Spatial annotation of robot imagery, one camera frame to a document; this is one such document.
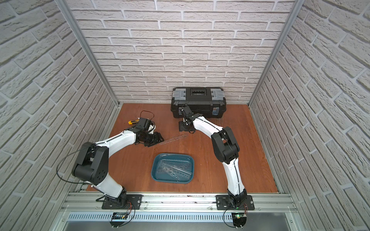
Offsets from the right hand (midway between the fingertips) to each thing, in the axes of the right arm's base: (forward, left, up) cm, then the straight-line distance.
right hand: (185, 127), depth 99 cm
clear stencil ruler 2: (-32, +1, -5) cm, 33 cm away
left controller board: (-49, +37, -7) cm, 61 cm away
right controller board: (-54, -25, -7) cm, 60 cm away
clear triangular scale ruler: (-27, +6, -4) cm, 28 cm away
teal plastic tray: (-32, +13, -3) cm, 35 cm away
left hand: (-10, +15, +2) cm, 18 cm away
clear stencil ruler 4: (-29, +8, -4) cm, 31 cm away
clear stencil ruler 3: (-27, 0, -4) cm, 27 cm away
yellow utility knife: (+10, +39, -4) cm, 41 cm away
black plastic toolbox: (+12, -18, +12) cm, 25 cm away
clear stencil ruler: (-6, +8, -5) cm, 11 cm away
